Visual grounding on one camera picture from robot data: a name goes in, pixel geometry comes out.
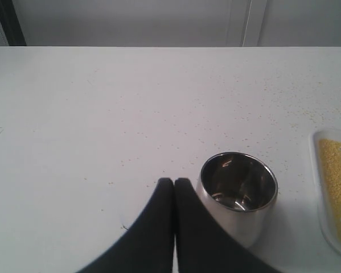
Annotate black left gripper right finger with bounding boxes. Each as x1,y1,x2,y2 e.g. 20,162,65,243
174,178,277,272

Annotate white cabinet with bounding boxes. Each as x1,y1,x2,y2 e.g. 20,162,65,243
0,1,341,47

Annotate stainless steel cup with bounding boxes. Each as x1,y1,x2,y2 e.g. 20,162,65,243
195,151,278,248

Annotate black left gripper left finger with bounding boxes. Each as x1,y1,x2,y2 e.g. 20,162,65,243
80,178,174,272

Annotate yellow millet grains in tray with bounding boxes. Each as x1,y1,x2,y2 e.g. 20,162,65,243
318,138,341,248

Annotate white plastic tray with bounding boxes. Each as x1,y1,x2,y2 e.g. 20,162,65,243
309,129,341,255

